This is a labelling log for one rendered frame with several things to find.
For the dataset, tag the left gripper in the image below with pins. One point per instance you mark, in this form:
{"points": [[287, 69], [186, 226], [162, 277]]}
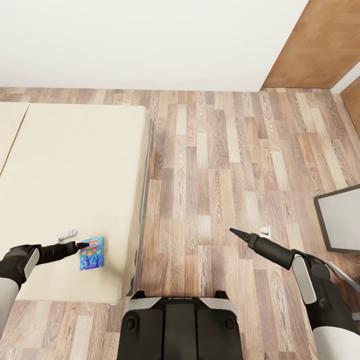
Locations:
{"points": [[61, 251]]}

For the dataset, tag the desk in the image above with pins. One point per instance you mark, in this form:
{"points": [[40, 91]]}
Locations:
{"points": [[339, 217]]}

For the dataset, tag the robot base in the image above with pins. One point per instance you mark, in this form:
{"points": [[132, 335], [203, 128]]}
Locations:
{"points": [[180, 328]]}

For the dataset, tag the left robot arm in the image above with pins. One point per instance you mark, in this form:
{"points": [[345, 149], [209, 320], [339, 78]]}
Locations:
{"points": [[19, 262]]}

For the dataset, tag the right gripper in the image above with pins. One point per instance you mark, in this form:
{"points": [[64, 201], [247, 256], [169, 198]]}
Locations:
{"points": [[260, 245]]}

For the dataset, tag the swivel chair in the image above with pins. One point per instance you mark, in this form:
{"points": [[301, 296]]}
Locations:
{"points": [[355, 316]]}

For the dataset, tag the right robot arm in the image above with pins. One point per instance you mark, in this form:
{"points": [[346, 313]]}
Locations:
{"points": [[334, 330]]}

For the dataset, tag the board game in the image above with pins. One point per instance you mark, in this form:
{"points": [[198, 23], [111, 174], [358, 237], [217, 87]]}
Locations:
{"points": [[92, 256]]}

